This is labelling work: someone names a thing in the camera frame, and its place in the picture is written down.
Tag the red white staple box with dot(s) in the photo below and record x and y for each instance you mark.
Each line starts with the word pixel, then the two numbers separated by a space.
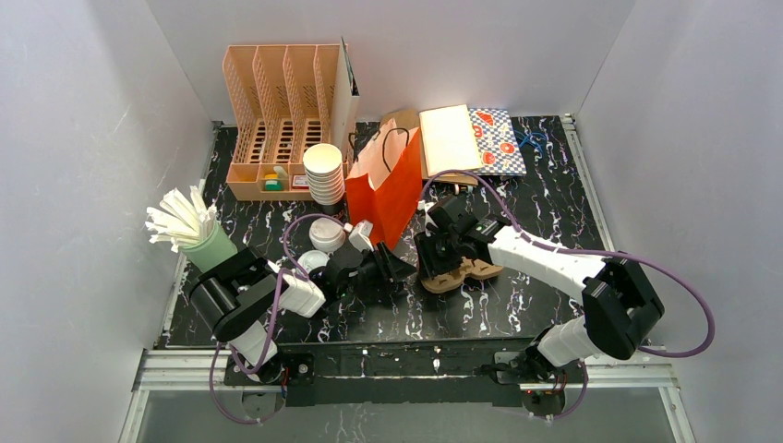
pixel 299 182

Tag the stack of white paper cups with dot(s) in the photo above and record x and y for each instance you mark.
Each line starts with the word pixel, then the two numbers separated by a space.
pixel 323 164

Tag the green paper cup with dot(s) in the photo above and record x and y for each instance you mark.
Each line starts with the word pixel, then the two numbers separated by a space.
pixel 212 251

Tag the brown pulp cup carrier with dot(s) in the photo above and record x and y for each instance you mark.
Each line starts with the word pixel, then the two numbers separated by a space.
pixel 474 269

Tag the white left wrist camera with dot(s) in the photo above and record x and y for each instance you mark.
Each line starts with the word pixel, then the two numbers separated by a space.
pixel 359 236

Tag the blue rubber bands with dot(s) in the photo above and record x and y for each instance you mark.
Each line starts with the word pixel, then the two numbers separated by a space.
pixel 537 141

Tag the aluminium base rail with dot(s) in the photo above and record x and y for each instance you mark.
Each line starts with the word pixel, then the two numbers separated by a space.
pixel 199 369

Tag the pink desk organizer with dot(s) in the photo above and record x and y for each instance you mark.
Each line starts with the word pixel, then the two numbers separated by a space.
pixel 287 98

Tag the white lid stack upper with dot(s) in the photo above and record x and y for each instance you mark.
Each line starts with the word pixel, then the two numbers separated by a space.
pixel 326 235

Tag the translucent white bottle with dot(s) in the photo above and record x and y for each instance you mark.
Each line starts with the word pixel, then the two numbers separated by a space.
pixel 281 172

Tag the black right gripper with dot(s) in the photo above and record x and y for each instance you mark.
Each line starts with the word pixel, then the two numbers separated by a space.
pixel 445 245

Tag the cream paper bag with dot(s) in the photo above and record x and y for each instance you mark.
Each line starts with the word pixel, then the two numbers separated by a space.
pixel 449 141

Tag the green stamp box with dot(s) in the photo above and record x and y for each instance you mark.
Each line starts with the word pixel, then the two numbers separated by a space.
pixel 273 185

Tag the white wrapped straws bundle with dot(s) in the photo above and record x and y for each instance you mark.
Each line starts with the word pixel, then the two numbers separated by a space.
pixel 181 220

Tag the blue checkered paper bag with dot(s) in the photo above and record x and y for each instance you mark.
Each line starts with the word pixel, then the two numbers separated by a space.
pixel 498 148

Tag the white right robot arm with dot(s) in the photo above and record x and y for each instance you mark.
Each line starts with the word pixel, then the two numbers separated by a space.
pixel 620 305

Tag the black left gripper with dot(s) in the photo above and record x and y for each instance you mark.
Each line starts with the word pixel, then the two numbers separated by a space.
pixel 379 268

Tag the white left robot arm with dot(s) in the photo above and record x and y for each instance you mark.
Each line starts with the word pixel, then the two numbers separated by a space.
pixel 232 297

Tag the orange paper bag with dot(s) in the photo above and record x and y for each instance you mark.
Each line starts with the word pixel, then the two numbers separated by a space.
pixel 385 183

